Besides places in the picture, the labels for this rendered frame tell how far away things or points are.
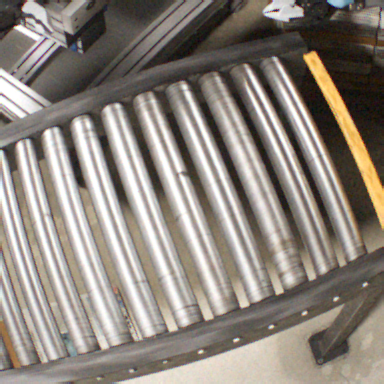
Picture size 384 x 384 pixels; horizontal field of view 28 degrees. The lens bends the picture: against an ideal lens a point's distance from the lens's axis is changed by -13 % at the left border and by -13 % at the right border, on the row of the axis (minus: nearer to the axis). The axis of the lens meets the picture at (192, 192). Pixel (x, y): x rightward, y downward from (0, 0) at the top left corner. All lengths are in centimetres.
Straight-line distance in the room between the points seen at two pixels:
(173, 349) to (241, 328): 12
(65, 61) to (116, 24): 20
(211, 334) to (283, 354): 83
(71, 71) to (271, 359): 100
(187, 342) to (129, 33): 122
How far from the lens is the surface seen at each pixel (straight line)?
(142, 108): 154
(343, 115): 153
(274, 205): 146
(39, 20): 117
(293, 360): 219
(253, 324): 138
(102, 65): 231
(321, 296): 141
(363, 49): 223
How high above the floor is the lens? 214
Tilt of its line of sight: 67 degrees down
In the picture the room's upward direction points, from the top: 4 degrees counter-clockwise
